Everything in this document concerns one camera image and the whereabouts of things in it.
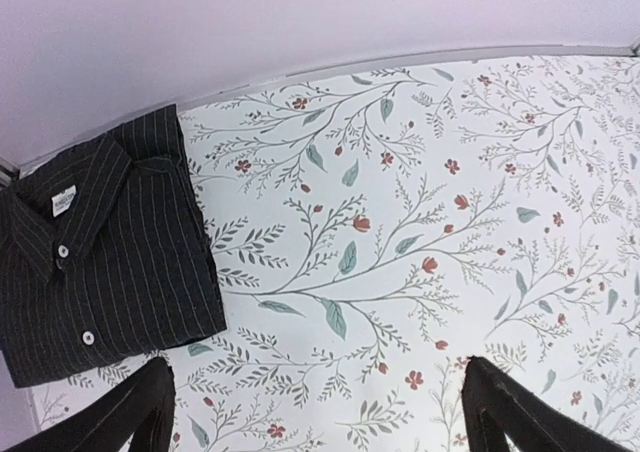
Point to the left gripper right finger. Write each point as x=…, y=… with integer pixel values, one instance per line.
x=498, y=411

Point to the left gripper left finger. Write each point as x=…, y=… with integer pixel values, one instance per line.
x=139, y=412

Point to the black pinstriped shirt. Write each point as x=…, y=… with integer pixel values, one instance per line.
x=105, y=255

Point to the floral patterned table mat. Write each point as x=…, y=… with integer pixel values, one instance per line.
x=371, y=232

